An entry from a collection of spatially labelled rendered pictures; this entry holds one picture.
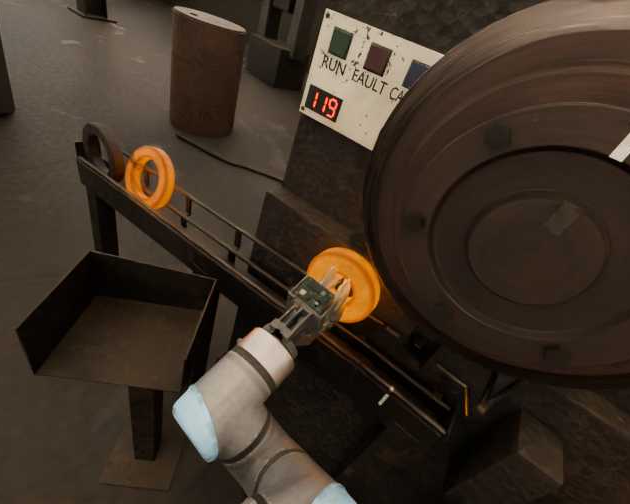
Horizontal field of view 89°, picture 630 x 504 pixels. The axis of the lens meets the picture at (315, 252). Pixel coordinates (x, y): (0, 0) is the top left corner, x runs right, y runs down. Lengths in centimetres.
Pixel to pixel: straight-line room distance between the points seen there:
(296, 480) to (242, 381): 13
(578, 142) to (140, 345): 76
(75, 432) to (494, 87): 137
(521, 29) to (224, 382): 54
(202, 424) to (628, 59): 58
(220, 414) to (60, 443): 94
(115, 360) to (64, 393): 69
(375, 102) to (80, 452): 127
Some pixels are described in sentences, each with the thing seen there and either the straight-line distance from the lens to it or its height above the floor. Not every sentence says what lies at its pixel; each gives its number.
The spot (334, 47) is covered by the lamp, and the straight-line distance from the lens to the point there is 69.
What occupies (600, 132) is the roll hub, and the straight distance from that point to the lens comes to 37.
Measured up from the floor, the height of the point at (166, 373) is 61.
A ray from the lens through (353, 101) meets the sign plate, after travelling 67.
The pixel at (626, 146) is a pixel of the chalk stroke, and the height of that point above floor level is 123.
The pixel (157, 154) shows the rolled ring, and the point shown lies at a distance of 107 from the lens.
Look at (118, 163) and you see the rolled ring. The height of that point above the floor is 69.
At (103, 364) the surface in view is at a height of 60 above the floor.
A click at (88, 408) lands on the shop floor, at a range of 141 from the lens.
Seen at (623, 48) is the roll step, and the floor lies 129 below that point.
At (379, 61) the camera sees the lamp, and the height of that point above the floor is 120.
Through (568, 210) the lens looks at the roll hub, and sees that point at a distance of 38.
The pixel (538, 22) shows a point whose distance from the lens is 46.
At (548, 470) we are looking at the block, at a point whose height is 80.
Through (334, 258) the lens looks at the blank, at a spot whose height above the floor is 88.
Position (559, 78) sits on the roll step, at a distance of 42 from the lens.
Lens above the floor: 124
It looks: 36 degrees down
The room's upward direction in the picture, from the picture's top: 22 degrees clockwise
